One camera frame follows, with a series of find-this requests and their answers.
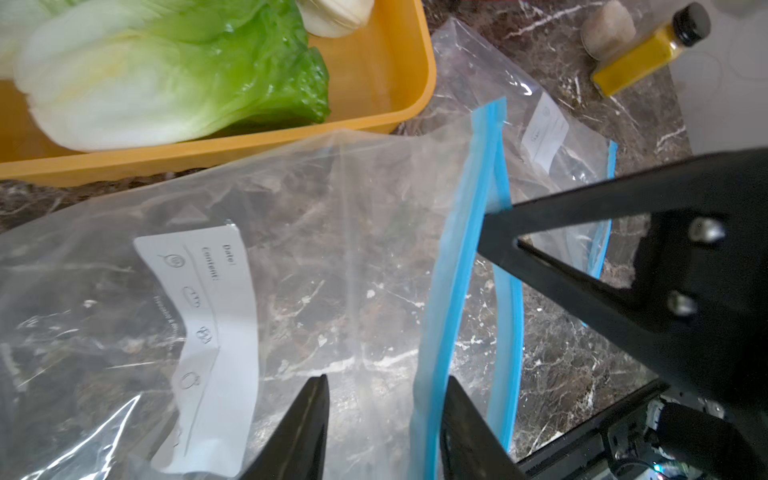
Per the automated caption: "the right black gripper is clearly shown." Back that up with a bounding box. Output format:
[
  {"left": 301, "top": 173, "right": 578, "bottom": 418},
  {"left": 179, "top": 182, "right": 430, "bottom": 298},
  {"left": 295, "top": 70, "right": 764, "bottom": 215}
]
[{"left": 478, "top": 148, "right": 767, "bottom": 432}]

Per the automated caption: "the beige round stone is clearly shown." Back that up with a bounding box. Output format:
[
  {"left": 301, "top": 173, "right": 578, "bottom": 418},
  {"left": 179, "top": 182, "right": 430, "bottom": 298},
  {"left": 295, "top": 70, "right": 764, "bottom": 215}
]
[{"left": 581, "top": 0, "right": 636, "bottom": 61}]

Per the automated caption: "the clear zipper bag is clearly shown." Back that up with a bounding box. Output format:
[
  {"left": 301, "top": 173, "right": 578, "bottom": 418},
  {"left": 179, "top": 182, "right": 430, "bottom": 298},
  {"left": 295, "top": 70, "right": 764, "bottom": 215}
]
[
  {"left": 395, "top": 16, "right": 619, "bottom": 385},
  {"left": 1, "top": 99, "right": 511, "bottom": 479}
]

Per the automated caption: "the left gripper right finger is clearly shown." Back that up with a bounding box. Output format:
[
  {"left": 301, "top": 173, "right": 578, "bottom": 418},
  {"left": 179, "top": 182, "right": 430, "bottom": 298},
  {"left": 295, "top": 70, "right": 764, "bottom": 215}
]
[{"left": 440, "top": 376, "right": 527, "bottom": 480}]

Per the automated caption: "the yellow oil bottle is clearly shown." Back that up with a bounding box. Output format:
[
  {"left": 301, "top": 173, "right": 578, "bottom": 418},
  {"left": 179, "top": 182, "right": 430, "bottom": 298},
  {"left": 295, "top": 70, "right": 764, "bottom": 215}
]
[{"left": 591, "top": 2, "right": 711, "bottom": 97}]

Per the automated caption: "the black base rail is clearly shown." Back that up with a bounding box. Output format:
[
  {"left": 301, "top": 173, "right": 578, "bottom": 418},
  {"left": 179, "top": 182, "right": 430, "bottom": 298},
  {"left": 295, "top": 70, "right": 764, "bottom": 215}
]
[{"left": 515, "top": 377, "right": 768, "bottom": 480}]

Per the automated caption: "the yellow plastic tray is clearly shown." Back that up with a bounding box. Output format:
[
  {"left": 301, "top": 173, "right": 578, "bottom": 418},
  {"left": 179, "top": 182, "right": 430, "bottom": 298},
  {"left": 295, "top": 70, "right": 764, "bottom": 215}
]
[{"left": 1, "top": 1, "right": 436, "bottom": 187}]

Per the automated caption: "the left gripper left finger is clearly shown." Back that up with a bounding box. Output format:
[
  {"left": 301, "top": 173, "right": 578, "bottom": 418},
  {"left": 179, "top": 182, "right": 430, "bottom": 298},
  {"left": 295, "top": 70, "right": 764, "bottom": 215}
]
[{"left": 240, "top": 375, "right": 330, "bottom": 480}]

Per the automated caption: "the chinese cabbage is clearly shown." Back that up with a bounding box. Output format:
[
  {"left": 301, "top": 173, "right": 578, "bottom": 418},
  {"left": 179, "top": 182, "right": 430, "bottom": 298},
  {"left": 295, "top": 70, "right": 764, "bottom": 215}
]
[
  {"left": 0, "top": 0, "right": 79, "bottom": 80},
  {"left": 12, "top": 1, "right": 330, "bottom": 152},
  {"left": 296, "top": 0, "right": 374, "bottom": 38}
]

